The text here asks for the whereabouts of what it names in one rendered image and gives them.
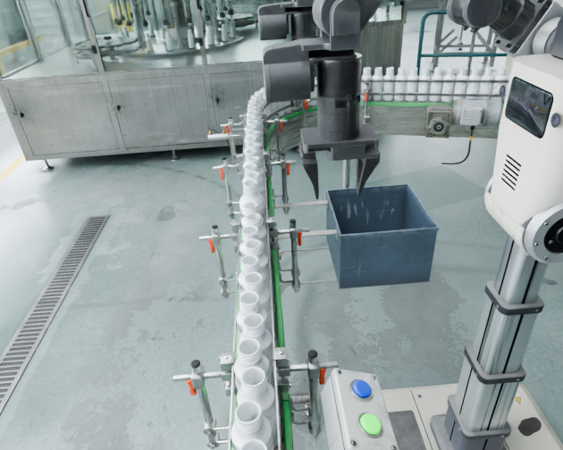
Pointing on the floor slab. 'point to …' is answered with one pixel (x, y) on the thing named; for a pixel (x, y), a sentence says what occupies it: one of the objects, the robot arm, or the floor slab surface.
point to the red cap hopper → (459, 45)
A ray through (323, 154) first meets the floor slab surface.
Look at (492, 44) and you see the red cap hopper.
